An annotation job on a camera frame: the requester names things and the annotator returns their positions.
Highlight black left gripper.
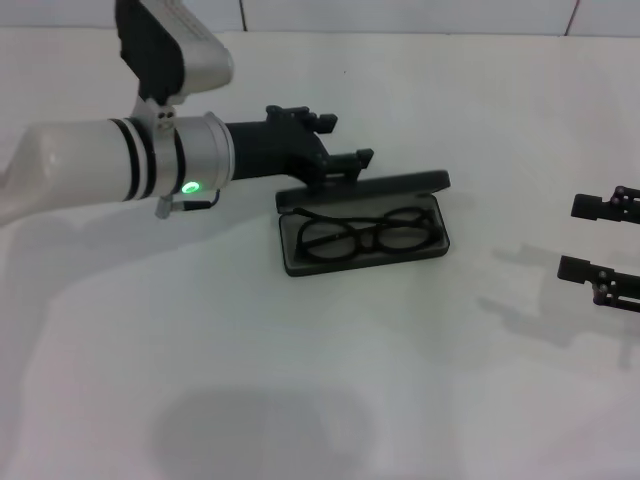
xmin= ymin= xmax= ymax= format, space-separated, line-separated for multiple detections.
xmin=223 ymin=104 xmax=374 ymax=190

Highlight black framed glasses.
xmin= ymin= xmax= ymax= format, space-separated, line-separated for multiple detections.
xmin=291 ymin=205 xmax=437 ymax=262

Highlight black glasses case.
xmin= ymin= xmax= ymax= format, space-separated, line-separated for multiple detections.
xmin=275 ymin=169 xmax=452 ymax=278

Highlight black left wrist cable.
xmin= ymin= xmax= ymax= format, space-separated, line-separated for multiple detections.
xmin=154 ymin=186 xmax=224 ymax=222

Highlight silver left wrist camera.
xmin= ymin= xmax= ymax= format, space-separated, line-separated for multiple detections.
xmin=115 ymin=0 xmax=236 ymax=135

